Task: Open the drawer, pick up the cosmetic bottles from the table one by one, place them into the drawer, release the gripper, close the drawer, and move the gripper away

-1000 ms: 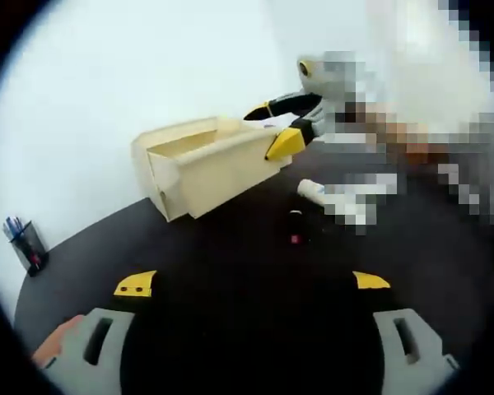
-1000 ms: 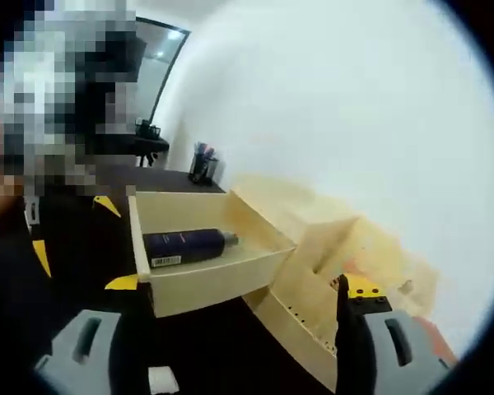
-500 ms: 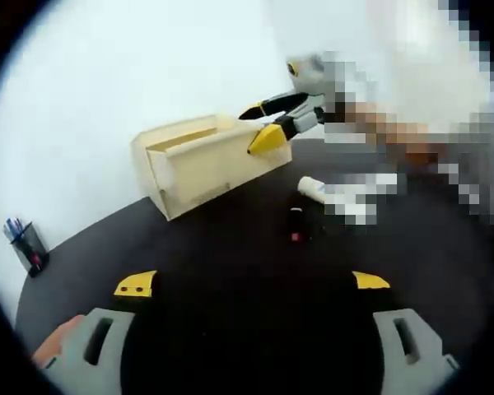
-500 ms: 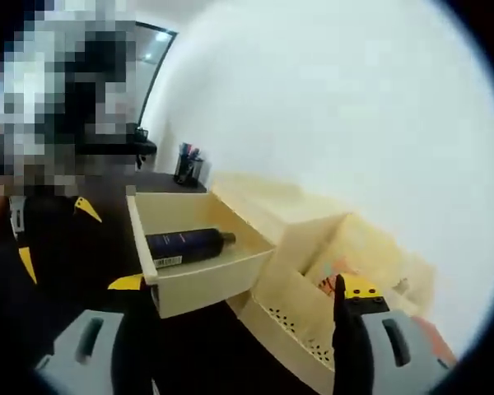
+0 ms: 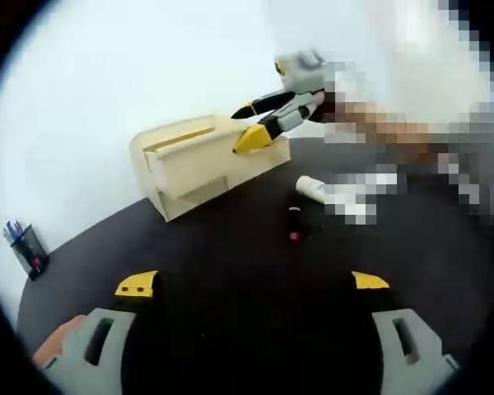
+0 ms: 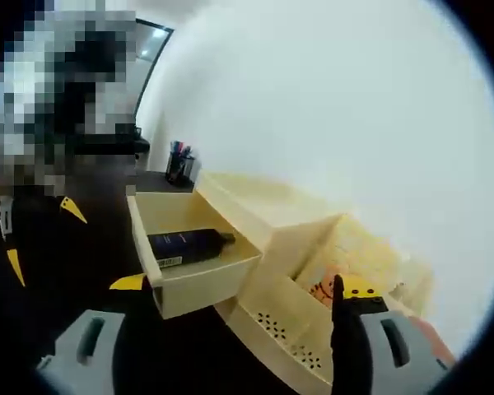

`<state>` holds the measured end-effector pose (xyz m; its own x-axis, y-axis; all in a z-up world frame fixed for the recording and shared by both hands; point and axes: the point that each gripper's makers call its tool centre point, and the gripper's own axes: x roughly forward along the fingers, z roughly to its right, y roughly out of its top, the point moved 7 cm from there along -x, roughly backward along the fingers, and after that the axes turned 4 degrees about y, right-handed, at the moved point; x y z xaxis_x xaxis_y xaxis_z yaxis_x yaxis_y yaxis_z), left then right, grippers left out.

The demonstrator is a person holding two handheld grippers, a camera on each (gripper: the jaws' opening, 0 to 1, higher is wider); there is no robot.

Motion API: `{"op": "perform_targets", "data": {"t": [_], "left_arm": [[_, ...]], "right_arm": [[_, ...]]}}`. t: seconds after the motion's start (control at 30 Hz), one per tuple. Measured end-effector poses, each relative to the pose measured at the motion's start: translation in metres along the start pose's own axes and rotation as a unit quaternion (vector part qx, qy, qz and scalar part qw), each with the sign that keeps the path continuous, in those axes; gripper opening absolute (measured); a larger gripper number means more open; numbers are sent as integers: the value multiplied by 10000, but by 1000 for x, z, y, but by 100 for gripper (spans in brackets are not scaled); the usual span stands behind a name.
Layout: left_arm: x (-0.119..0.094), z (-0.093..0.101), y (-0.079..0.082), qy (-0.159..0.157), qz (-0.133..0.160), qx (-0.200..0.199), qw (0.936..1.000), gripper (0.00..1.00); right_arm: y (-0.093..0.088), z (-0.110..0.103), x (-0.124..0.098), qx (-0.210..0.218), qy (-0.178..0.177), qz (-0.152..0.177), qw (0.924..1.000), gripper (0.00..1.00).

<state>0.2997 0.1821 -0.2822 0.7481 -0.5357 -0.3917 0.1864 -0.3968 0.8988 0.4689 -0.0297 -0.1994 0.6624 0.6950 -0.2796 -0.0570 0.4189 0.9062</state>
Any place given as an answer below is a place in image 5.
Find cream drawer cabinet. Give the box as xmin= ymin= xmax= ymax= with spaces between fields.
xmin=129 ymin=114 xmax=292 ymax=224

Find white cosmetic bottle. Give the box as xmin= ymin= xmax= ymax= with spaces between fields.
xmin=294 ymin=174 xmax=327 ymax=205

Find person's left hand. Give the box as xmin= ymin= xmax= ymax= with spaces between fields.
xmin=31 ymin=314 xmax=88 ymax=370

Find cream drawer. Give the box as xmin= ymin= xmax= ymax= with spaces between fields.
xmin=156 ymin=174 xmax=229 ymax=223

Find cream two-drawer organiser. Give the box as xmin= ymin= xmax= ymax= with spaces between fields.
xmin=142 ymin=125 xmax=217 ymax=168

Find black mesh pen holder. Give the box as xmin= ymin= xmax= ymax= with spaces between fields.
xmin=9 ymin=235 xmax=51 ymax=282

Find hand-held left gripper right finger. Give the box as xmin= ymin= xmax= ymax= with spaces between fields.
xmin=350 ymin=270 xmax=461 ymax=395

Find bundle of coloured pens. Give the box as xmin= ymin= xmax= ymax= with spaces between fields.
xmin=2 ymin=219 xmax=32 ymax=249

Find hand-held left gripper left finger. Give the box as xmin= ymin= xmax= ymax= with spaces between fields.
xmin=40 ymin=269 xmax=161 ymax=395

